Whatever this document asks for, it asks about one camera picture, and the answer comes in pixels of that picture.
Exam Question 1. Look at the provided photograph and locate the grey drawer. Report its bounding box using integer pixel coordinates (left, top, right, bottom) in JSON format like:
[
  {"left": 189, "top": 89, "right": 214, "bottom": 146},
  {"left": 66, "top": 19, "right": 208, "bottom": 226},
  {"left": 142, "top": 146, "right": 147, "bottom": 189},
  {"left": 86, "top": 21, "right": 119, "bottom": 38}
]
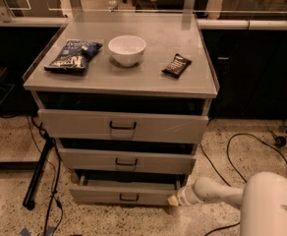
[
  {"left": 38, "top": 109, "right": 208, "bottom": 144},
  {"left": 70, "top": 174, "right": 182, "bottom": 206},
  {"left": 59, "top": 148, "right": 196, "bottom": 175}
]

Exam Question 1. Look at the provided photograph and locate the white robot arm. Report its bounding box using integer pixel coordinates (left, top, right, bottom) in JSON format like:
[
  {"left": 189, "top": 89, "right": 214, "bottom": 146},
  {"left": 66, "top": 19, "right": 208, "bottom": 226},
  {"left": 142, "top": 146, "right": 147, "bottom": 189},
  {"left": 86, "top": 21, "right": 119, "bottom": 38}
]
[{"left": 168, "top": 172, "right": 287, "bottom": 236}]

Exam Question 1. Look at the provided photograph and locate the grey drawer cabinet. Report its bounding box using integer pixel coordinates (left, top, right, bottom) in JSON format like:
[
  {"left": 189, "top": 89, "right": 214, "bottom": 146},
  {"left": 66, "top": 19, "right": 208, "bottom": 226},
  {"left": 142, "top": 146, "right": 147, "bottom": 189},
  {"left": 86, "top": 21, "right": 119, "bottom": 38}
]
[{"left": 23, "top": 11, "right": 220, "bottom": 185}]

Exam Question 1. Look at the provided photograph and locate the black snack bar wrapper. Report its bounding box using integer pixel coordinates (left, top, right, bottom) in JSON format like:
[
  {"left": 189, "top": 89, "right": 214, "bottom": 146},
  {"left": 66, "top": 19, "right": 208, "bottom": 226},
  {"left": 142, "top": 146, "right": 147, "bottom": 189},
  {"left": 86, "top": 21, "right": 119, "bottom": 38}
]
[{"left": 162, "top": 53, "right": 192, "bottom": 79}]

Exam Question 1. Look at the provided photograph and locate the black stand leg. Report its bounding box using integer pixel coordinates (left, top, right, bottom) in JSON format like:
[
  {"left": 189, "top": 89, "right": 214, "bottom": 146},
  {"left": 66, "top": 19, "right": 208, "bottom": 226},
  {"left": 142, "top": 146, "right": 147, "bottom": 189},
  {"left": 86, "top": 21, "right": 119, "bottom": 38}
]
[{"left": 23, "top": 138, "right": 52, "bottom": 210}]

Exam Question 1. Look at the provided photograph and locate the blue tape on floor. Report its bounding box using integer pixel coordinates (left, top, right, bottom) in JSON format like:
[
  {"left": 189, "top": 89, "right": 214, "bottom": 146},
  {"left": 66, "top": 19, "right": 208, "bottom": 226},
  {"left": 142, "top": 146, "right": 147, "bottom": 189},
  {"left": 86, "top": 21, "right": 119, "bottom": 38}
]
[{"left": 19, "top": 225, "right": 58, "bottom": 236}]

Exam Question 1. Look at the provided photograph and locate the white bowl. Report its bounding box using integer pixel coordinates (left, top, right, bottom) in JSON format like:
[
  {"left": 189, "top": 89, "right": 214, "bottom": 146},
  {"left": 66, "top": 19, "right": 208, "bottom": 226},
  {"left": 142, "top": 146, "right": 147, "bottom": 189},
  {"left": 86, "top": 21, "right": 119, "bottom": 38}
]
[{"left": 108, "top": 35, "right": 146, "bottom": 67}]

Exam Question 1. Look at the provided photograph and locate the blue chip bag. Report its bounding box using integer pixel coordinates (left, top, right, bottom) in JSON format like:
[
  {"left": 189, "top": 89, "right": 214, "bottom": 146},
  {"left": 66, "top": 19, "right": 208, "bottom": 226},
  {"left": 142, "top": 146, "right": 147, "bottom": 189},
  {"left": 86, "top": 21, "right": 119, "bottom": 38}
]
[{"left": 44, "top": 39, "right": 102, "bottom": 72}]

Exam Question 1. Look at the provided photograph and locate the clear water bottle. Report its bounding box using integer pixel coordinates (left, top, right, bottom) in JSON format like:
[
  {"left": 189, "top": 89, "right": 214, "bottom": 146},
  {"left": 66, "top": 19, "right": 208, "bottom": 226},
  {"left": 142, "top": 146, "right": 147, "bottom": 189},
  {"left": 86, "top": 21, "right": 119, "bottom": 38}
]
[{"left": 108, "top": 0, "right": 118, "bottom": 11}]

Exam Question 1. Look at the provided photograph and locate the black floor cable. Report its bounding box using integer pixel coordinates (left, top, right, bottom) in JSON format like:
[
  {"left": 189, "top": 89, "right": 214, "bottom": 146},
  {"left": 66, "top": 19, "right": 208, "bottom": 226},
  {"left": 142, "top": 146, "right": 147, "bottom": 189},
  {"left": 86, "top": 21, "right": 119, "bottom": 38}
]
[{"left": 199, "top": 132, "right": 287, "bottom": 236}]

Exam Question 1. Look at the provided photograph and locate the black cables left floor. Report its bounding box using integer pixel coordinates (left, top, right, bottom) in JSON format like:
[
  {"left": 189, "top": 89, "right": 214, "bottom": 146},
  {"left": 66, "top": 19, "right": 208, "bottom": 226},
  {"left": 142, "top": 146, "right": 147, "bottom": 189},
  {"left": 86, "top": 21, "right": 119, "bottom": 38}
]
[{"left": 25, "top": 115, "right": 65, "bottom": 236}]

